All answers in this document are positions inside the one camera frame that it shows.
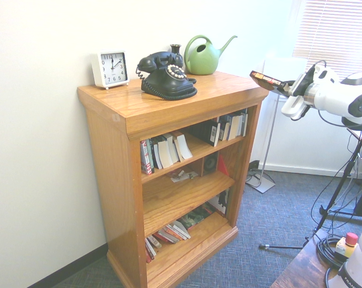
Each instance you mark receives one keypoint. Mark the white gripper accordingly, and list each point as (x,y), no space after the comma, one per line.
(290,108)

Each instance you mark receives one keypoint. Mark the red black cover paperback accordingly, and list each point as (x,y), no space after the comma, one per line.
(266,80)

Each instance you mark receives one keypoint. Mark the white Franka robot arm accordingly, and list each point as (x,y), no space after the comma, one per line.
(336,96)

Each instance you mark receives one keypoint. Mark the white panel metal stand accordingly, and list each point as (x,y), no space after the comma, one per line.
(284,64)

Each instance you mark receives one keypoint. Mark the cream pages paperback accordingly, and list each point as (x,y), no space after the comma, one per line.
(222,129)
(235,127)
(165,154)
(172,148)

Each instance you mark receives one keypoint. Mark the white window blinds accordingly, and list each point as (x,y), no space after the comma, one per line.
(333,30)

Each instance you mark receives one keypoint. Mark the green plastic watering can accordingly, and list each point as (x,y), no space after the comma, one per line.
(203,58)

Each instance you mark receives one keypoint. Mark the leaning black cover book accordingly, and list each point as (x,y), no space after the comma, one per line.
(203,132)

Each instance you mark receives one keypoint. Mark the red triangular object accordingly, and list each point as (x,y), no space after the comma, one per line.
(222,168)

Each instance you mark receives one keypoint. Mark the small wooden speaker box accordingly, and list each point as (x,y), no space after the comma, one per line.
(211,163)

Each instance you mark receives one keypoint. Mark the black tripod stand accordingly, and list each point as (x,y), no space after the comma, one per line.
(339,192)

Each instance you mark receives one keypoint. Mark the black glossy vase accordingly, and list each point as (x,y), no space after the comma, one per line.
(175,49)

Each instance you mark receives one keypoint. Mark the black rotary telephone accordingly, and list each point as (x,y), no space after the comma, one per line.
(168,79)

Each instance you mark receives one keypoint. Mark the white black cover book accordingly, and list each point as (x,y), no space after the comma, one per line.
(221,202)

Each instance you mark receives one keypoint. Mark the small clutter pieces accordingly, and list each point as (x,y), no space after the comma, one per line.
(182,175)

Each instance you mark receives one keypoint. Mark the red white spine paperback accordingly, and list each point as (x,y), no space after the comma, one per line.
(146,156)

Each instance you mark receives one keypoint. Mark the camouflage cover book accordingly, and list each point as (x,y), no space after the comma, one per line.
(197,218)

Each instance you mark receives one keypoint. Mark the yellow red emergency stop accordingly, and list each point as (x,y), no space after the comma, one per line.
(347,244)

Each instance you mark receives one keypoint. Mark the white square alarm clock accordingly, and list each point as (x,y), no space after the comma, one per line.
(111,69)

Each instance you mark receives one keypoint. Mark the white red print book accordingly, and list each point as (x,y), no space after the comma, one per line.
(180,229)

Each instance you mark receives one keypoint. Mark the dark wooden table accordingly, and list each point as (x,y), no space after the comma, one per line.
(300,270)

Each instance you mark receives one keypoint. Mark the orange white paperback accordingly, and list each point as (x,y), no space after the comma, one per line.
(171,234)

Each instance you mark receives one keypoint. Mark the wooden bookshelf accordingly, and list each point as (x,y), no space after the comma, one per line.
(114,168)

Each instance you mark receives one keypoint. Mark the red white spine book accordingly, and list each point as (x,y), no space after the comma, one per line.
(152,249)

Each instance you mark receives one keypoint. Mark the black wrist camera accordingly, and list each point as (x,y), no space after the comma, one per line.
(302,87)

